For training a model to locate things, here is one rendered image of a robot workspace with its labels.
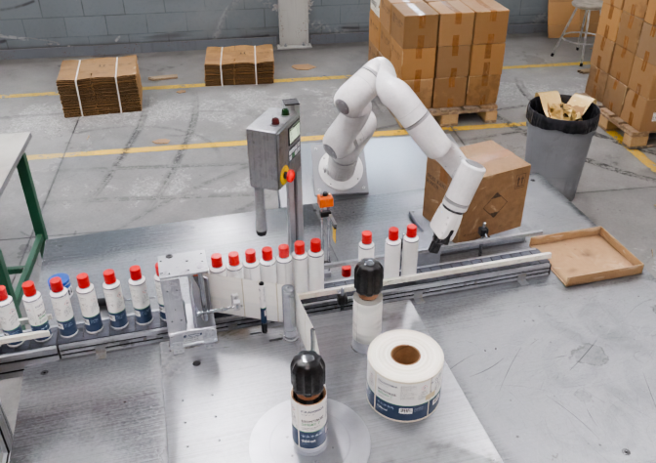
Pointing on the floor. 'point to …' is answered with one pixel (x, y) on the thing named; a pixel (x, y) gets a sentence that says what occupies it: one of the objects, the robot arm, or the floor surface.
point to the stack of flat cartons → (100, 86)
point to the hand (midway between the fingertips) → (434, 246)
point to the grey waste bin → (557, 156)
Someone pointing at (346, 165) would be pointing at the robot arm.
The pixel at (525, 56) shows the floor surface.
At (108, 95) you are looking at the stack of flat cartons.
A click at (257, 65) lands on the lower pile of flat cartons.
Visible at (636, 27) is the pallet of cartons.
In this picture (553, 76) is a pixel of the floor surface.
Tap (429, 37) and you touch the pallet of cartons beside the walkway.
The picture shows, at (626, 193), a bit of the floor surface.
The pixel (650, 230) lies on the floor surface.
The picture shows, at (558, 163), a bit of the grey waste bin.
